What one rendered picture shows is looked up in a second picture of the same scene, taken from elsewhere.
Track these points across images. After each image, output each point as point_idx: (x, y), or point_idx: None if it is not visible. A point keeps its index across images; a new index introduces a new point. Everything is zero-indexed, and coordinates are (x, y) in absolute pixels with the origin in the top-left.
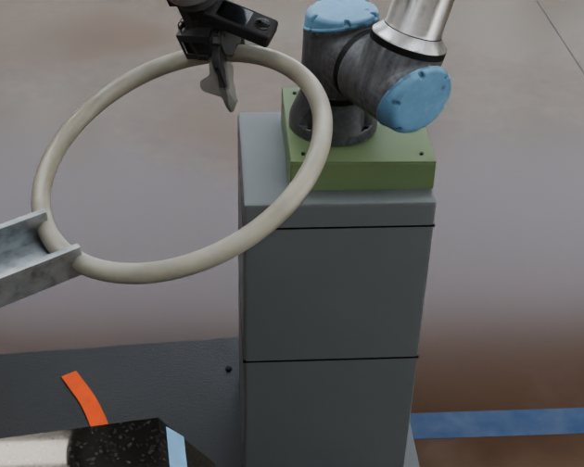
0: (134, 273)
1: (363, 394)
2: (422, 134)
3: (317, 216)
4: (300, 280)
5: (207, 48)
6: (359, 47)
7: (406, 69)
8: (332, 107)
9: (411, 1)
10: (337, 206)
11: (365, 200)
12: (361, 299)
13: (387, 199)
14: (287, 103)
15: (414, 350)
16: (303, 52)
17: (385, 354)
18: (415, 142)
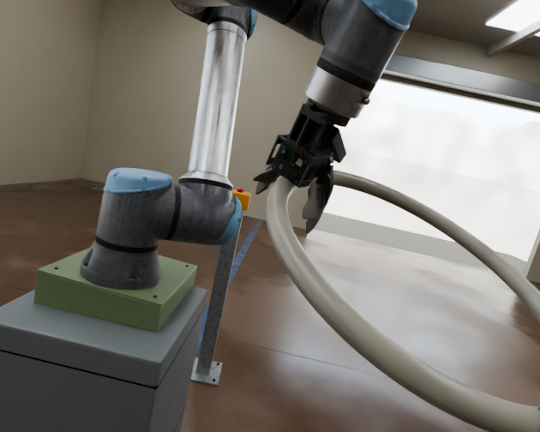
0: None
1: None
2: (165, 258)
3: (183, 337)
4: (167, 403)
5: (315, 171)
6: (188, 194)
7: (231, 199)
8: (152, 253)
9: (223, 153)
10: (189, 321)
11: (192, 308)
12: (181, 387)
13: (196, 301)
14: (68, 276)
15: (186, 400)
16: (125, 213)
17: (179, 417)
18: (171, 262)
